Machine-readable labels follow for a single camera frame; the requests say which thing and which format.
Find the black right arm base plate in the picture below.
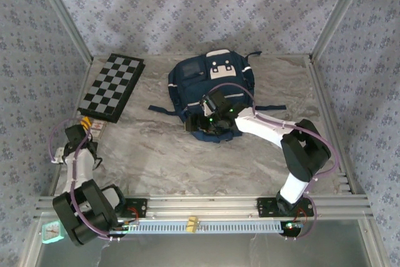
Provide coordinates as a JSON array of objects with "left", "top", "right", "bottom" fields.
[{"left": 256, "top": 197, "right": 315, "bottom": 219}]

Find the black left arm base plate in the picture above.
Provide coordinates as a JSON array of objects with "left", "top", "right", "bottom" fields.
[{"left": 120, "top": 197, "right": 148, "bottom": 219}]

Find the yellow clip on rail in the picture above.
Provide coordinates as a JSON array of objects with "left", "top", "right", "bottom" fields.
[{"left": 186, "top": 216, "right": 200, "bottom": 233}]

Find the aluminium mounting rail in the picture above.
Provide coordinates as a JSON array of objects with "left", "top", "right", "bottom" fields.
[{"left": 34, "top": 196, "right": 374, "bottom": 219}]

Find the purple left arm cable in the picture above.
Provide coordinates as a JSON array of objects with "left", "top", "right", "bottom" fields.
[{"left": 49, "top": 118, "right": 140, "bottom": 243}]

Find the black grey folding chessboard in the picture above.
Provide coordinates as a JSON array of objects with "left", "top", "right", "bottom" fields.
[{"left": 77, "top": 53, "right": 147, "bottom": 124}]

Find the aluminium frame post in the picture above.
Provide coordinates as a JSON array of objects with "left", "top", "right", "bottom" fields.
[
  {"left": 32, "top": 0, "right": 94, "bottom": 63},
  {"left": 309, "top": 0, "right": 373, "bottom": 63}
]

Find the mint green alarm clock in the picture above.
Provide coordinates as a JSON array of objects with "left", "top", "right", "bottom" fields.
[{"left": 41, "top": 219, "right": 66, "bottom": 244}]

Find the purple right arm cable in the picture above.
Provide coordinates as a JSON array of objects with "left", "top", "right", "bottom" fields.
[{"left": 206, "top": 83, "right": 341, "bottom": 242}]

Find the navy blue white backpack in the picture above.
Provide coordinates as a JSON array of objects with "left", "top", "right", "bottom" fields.
[{"left": 148, "top": 48, "right": 287, "bottom": 144}]

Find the grey slotted cable duct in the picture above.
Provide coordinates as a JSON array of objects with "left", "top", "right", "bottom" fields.
[{"left": 124, "top": 219, "right": 287, "bottom": 235}]

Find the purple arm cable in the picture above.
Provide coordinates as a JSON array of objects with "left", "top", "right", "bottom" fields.
[
  {"left": 206, "top": 83, "right": 341, "bottom": 242},
  {"left": 49, "top": 118, "right": 140, "bottom": 243}
]

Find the small black circuit board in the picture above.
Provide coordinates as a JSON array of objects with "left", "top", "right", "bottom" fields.
[
  {"left": 282, "top": 221, "right": 303, "bottom": 236},
  {"left": 109, "top": 221, "right": 140, "bottom": 235}
]

